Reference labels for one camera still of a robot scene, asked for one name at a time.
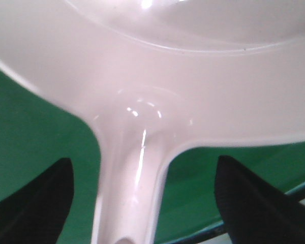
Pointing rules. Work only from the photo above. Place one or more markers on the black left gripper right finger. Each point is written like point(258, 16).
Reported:
point(253, 211)

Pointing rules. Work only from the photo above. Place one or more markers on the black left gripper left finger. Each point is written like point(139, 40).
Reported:
point(37, 212)

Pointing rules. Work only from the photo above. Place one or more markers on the pink plastic dustpan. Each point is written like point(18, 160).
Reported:
point(155, 78)

